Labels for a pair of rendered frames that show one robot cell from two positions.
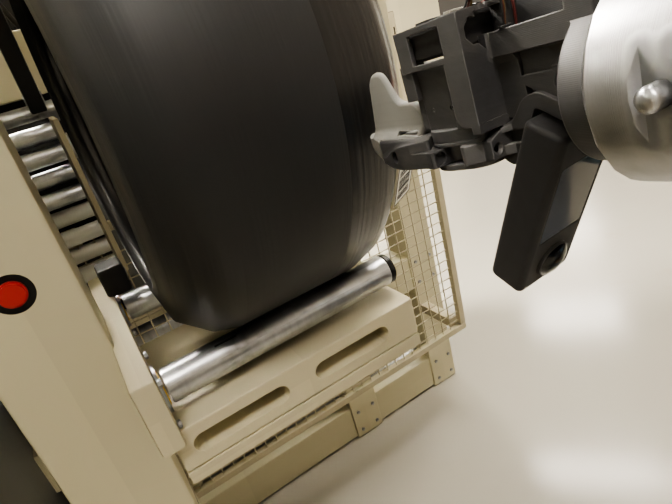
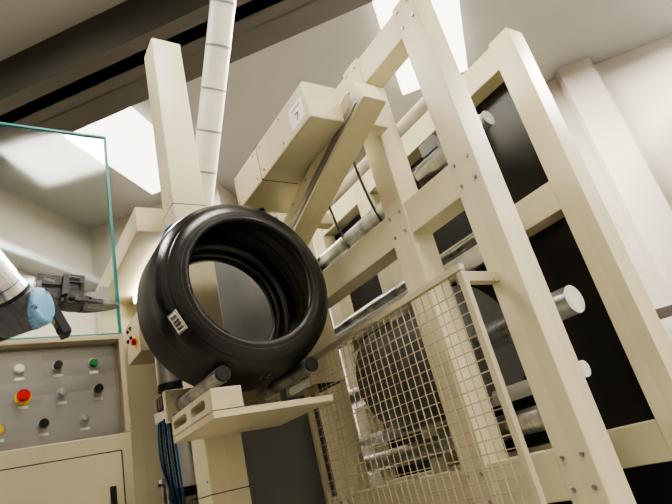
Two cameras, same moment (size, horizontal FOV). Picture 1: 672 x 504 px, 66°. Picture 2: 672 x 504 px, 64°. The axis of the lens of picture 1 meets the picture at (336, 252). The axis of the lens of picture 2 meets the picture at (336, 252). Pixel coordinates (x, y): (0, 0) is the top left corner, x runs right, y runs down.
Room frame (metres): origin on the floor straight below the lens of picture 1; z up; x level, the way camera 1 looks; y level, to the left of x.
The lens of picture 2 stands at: (0.73, -1.56, 0.57)
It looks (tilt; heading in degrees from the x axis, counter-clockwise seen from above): 22 degrees up; 78
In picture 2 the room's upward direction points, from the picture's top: 14 degrees counter-clockwise
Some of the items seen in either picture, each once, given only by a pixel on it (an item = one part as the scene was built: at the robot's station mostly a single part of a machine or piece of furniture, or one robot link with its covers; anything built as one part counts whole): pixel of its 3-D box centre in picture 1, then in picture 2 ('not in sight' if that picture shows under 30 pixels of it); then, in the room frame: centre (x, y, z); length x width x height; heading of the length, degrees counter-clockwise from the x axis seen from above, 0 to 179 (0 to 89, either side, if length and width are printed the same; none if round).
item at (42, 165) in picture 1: (37, 212); (307, 350); (0.96, 0.52, 1.05); 0.20 x 0.15 x 0.30; 115
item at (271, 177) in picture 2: not in sight; (296, 155); (1.03, 0.17, 1.71); 0.61 x 0.25 x 0.15; 115
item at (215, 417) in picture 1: (294, 363); (204, 412); (0.58, 0.10, 0.83); 0.36 x 0.09 x 0.06; 115
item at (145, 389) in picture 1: (129, 347); (225, 398); (0.64, 0.32, 0.90); 0.40 x 0.03 x 0.10; 25
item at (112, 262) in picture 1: (113, 276); not in sight; (0.74, 0.34, 0.97); 0.05 x 0.04 x 0.05; 25
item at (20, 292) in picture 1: (12, 293); not in sight; (0.53, 0.35, 1.06); 0.03 x 0.02 x 0.03; 115
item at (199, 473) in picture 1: (262, 345); (251, 418); (0.71, 0.16, 0.80); 0.37 x 0.36 x 0.02; 25
